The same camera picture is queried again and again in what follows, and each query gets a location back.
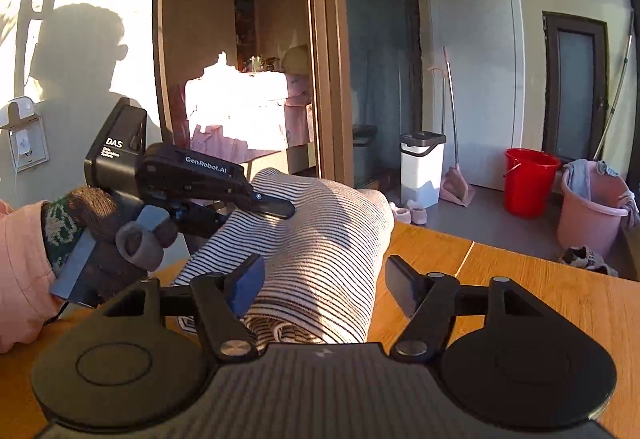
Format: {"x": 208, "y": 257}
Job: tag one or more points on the pink broom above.
{"x": 451, "y": 119}

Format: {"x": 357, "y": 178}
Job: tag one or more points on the pink cloth covered furniture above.
{"x": 240, "y": 134}

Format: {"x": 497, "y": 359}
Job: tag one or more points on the grey rag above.
{"x": 587, "y": 261}

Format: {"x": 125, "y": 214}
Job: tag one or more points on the pink slipper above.
{"x": 399, "y": 211}
{"x": 419, "y": 215}

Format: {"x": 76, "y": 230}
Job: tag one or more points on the pink dustpan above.
{"x": 457, "y": 189}

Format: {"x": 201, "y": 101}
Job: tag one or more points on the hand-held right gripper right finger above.
{"x": 402, "y": 286}

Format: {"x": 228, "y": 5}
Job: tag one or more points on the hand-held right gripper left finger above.
{"x": 247, "y": 286}

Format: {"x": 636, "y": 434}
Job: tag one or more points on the white trash bin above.
{"x": 422, "y": 179}

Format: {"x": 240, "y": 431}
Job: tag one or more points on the grey-blue cloth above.
{"x": 580, "y": 179}

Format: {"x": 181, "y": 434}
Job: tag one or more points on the striped sweater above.
{"x": 310, "y": 259}

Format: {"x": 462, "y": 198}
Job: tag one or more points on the pink plastic bucket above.
{"x": 590, "y": 229}

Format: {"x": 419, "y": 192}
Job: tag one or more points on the red plastic bucket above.
{"x": 530, "y": 189}

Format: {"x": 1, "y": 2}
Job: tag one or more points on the dark wall picture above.
{"x": 244, "y": 29}

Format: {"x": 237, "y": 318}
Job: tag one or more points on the brown sliding door frame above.
{"x": 330, "y": 69}

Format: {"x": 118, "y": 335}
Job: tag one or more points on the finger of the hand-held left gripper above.
{"x": 275, "y": 208}
{"x": 200, "y": 219}

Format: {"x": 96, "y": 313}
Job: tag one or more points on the mop pole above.
{"x": 617, "y": 89}

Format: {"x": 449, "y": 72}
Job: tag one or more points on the dark framed window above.
{"x": 575, "y": 89}

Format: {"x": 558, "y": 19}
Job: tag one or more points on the person's left forearm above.
{"x": 20, "y": 269}

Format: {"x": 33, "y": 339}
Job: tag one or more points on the person's left hand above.
{"x": 95, "y": 211}

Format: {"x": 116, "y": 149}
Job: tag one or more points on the white wall outlet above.
{"x": 27, "y": 144}

